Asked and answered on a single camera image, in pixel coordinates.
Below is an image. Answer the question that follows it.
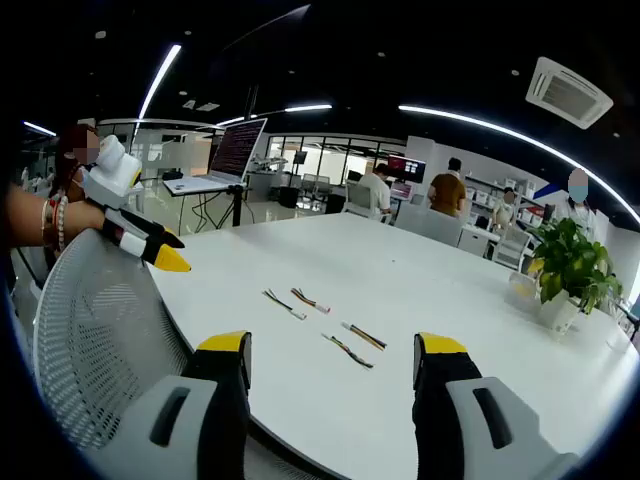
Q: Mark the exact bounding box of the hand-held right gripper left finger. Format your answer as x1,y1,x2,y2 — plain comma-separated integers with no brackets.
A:
94,329,253,480

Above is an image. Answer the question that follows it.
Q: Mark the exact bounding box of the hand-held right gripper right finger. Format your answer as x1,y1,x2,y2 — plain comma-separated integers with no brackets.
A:
411,331,581,480

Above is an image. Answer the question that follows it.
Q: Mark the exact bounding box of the yellow orange black JST cable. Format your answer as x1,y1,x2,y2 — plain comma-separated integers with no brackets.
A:
340,320,388,352

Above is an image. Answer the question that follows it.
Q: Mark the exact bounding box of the multicoloured JST cable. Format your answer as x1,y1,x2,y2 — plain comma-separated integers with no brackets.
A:
320,332,375,370

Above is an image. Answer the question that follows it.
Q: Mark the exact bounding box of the black yellow green JST cable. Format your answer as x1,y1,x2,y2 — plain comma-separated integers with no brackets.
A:
262,288,308,322

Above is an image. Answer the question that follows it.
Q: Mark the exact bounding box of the red orange JST cable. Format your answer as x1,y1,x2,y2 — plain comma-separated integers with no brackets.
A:
290,286,332,315

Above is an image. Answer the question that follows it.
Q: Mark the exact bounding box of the person's head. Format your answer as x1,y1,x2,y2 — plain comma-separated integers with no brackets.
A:
53,123,101,202

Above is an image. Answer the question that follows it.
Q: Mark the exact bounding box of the grey mesh office chair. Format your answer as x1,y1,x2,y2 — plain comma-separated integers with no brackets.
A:
32,228,311,480

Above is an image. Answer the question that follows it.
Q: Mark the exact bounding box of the straight ceiling light strip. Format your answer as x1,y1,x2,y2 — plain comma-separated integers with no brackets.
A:
136,43,183,122

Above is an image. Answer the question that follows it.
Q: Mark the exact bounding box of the silver laptop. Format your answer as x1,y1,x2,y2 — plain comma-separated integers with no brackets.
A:
163,117,269,197

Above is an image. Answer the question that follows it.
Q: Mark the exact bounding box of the clear glass jar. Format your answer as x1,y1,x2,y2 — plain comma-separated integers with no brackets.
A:
503,269,542,309

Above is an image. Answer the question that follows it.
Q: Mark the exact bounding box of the white plant pot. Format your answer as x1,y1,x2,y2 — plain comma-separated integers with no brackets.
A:
538,289,582,332

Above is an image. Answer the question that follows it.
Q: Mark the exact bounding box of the white office chair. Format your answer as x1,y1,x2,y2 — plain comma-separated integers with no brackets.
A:
343,181,377,219
393,201,464,249
493,226,532,267

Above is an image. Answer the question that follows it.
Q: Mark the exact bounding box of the green potted plant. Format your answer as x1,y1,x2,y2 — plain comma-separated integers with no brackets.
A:
531,216,624,314

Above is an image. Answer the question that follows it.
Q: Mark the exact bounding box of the shelf with white boxes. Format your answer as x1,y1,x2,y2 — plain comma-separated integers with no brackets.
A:
464,173,551,227

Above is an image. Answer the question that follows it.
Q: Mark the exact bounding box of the red screen monitor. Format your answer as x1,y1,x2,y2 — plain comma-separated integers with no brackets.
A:
386,154,428,184

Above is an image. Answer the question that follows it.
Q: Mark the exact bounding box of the long curved ceiling light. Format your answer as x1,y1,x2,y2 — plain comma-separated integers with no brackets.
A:
397,103,640,225

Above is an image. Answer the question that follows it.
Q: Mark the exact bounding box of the ceiling air conditioner vent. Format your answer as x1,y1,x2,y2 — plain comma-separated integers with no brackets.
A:
524,55,615,131

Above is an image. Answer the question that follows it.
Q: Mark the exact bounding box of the white pearl bracelet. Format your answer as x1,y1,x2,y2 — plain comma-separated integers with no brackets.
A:
54,193,70,253

